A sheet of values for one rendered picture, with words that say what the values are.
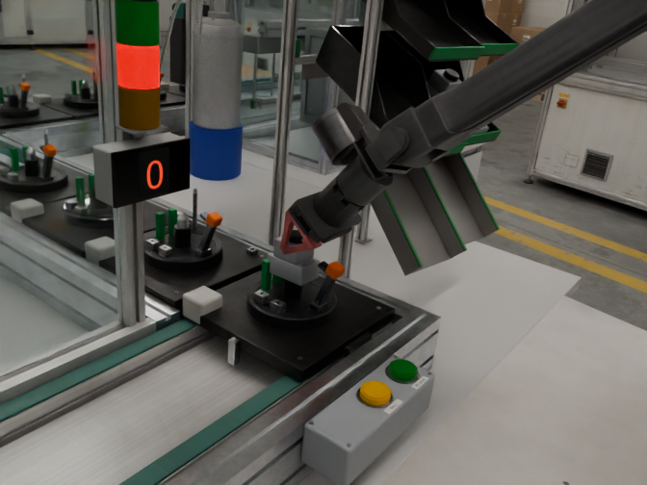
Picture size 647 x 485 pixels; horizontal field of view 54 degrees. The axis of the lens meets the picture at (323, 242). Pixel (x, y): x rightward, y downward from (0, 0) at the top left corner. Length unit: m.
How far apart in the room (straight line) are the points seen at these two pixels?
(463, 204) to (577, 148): 3.88
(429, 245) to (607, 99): 3.97
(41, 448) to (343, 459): 0.36
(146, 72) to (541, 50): 0.45
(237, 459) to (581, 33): 0.59
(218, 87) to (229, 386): 1.08
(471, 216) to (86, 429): 0.83
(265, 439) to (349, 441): 0.10
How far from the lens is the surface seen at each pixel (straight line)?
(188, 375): 0.94
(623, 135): 5.03
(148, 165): 0.83
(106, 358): 0.93
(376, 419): 0.81
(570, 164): 5.21
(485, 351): 1.19
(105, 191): 0.83
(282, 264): 0.95
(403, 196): 1.18
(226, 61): 1.81
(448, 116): 0.78
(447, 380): 1.09
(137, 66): 0.80
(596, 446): 1.05
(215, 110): 1.83
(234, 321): 0.96
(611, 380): 1.22
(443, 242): 1.20
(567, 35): 0.76
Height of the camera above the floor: 1.47
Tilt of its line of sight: 24 degrees down
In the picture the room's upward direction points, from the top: 6 degrees clockwise
